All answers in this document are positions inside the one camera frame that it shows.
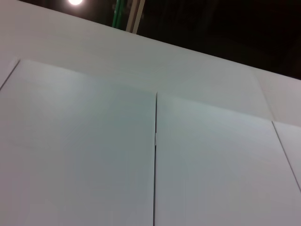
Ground green pipe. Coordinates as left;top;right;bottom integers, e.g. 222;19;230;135
112;0;124;30

